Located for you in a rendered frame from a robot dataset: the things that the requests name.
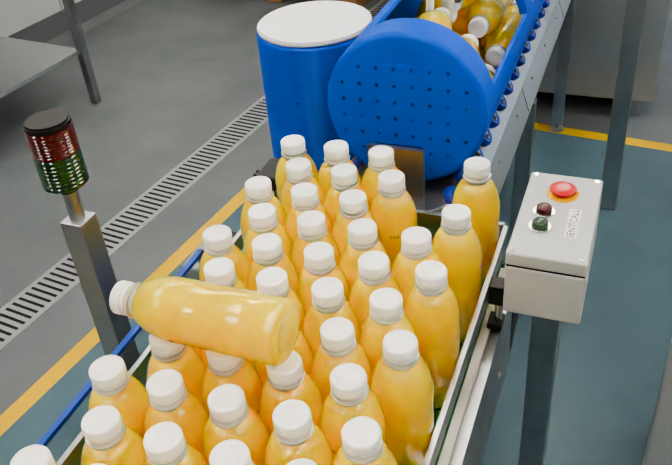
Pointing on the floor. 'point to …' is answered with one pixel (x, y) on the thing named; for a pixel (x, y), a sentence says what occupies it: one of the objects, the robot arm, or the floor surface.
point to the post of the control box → (539, 389)
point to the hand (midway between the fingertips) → (441, 2)
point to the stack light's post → (95, 277)
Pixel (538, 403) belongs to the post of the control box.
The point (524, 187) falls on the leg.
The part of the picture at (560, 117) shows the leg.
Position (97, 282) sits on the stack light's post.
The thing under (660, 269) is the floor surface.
